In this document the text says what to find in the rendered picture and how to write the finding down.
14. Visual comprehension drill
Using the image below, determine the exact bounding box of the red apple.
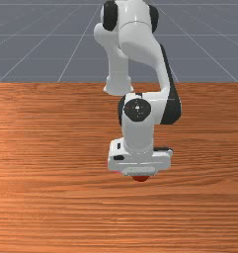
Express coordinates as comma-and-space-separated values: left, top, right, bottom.
131, 175, 150, 183

